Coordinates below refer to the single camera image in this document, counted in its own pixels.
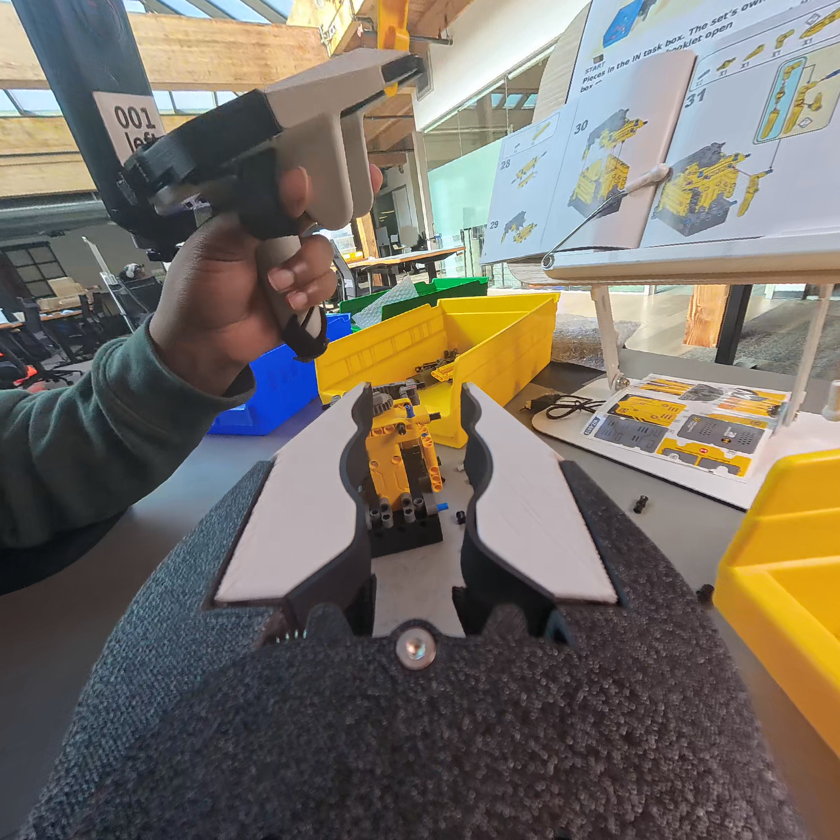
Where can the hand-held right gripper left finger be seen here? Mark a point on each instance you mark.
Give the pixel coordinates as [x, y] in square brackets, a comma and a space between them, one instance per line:
[295, 525]

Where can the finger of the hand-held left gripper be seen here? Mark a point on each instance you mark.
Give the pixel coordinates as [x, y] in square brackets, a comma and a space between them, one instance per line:
[328, 85]

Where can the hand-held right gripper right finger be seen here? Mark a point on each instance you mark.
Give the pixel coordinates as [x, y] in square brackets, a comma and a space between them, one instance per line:
[525, 512]

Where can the yellow black lego model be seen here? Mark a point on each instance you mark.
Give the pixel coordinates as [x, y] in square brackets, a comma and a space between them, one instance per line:
[394, 459]

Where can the person's left forearm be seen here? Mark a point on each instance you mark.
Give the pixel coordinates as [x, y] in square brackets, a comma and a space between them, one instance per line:
[79, 446]

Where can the heap of mixed lego beams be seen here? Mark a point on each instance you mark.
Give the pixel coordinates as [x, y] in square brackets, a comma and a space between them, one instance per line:
[433, 371]

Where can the lego instruction booklet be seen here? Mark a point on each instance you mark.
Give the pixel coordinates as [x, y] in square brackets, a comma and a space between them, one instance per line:
[722, 131]

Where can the person's left hand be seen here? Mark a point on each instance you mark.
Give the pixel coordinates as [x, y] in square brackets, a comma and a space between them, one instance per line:
[210, 308]

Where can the yellow overhead fixture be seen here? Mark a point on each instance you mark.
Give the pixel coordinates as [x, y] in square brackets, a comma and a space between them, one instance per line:
[394, 26]

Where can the blue plastic storage bin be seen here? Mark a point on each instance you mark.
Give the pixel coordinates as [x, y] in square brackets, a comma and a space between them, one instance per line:
[275, 394]

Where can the yellow grey sticker sheet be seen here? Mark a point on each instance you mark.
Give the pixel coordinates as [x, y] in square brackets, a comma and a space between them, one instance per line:
[656, 433]

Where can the grey bubble wrap sheet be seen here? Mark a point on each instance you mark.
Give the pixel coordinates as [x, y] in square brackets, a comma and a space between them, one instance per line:
[590, 341]

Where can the yellow plastic storage bin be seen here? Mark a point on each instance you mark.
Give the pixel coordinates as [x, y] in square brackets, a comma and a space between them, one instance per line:
[499, 328]

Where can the wooden office desk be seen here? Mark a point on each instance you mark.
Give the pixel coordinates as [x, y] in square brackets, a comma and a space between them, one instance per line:
[407, 254]

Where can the clear bubble wrap sheet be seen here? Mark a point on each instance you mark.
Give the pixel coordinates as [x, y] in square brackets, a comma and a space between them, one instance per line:
[387, 305]

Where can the green plastic storage bin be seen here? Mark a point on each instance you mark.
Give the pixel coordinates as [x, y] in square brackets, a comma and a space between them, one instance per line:
[453, 289]

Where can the black office chair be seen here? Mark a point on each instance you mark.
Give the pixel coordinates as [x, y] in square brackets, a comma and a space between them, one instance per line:
[26, 354]

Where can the yellow divided storage bin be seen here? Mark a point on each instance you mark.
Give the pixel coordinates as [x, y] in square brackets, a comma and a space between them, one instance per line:
[787, 525]

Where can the printed task sheet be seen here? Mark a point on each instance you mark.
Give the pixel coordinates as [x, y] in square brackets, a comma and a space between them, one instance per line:
[656, 33]

